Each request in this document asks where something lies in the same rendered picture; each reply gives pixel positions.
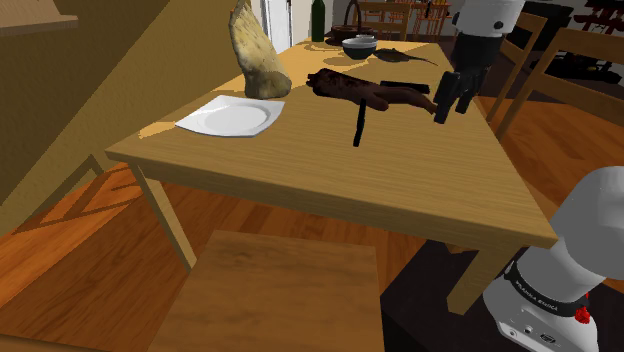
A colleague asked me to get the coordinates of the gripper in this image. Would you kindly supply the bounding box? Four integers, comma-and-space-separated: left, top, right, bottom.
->
432, 31, 504, 125

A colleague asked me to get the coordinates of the black flat bar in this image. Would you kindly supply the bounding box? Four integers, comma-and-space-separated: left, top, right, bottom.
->
379, 79, 432, 95

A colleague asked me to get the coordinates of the dark olive flat utensil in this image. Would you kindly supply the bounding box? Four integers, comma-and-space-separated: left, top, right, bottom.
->
372, 47, 440, 67

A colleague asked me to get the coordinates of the wooden chair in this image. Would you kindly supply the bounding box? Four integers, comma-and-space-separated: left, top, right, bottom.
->
357, 0, 414, 43
484, 11, 550, 124
493, 26, 624, 144
146, 228, 387, 352

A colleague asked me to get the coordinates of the wooden table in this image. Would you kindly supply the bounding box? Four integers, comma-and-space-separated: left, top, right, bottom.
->
104, 38, 559, 317

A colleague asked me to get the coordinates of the black pen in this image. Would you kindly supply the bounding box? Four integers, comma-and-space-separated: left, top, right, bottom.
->
352, 97, 368, 148

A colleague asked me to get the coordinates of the dark brown long figure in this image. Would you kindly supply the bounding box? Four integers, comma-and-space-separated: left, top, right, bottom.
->
305, 67, 439, 116

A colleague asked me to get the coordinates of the dark bowl with white inside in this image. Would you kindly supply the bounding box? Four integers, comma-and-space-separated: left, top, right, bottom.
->
341, 34, 379, 61

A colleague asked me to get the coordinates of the dark shelf unit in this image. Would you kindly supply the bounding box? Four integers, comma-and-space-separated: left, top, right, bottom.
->
522, 0, 624, 85

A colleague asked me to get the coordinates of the green bottle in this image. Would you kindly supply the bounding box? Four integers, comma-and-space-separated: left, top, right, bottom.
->
310, 0, 326, 43

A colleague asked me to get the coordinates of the white door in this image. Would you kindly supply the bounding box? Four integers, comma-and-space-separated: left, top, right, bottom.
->
250, 0, 295, 55

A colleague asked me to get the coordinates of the beige horn-shaped sack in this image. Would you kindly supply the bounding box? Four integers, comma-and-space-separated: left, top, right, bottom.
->
228, 0, 293, 101

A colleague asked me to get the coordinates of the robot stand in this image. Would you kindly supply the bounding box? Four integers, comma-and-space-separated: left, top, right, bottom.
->
380, 238, 624, 352

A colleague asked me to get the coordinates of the white square plate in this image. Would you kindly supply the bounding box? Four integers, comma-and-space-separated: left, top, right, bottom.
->
174, 94, 286, 139

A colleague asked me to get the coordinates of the dark basket with handle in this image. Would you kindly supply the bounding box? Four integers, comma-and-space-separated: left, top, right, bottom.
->
329, 0, 376, 45

